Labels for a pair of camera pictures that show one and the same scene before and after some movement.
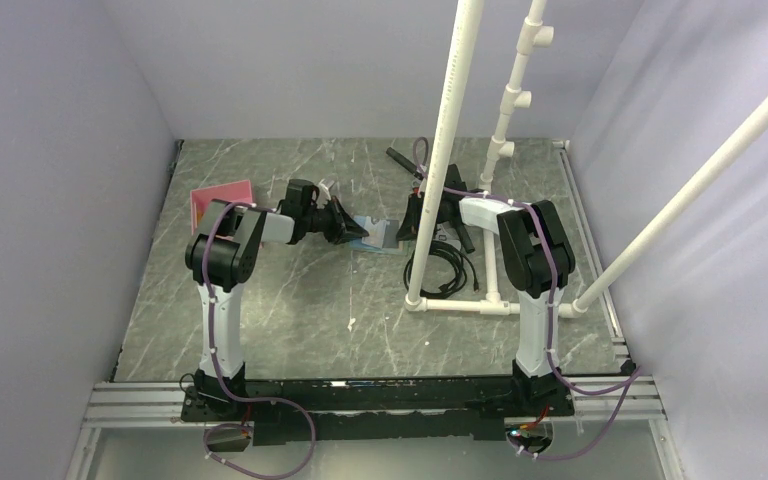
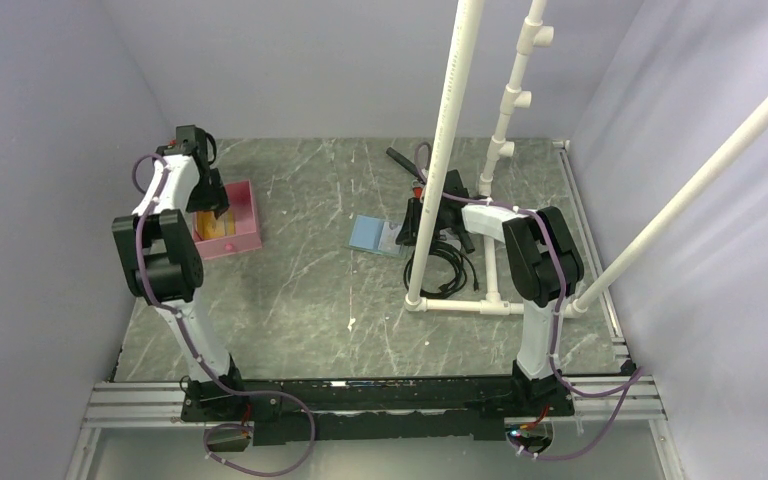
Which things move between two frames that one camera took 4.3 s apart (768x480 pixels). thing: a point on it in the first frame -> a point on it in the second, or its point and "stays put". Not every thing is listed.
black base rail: x=313 y=411 stays put
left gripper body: x=326 y=221 -> x=209 y=194
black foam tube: x=415 y=169 stays put
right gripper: x=410 y=225 -> x=409 y=233
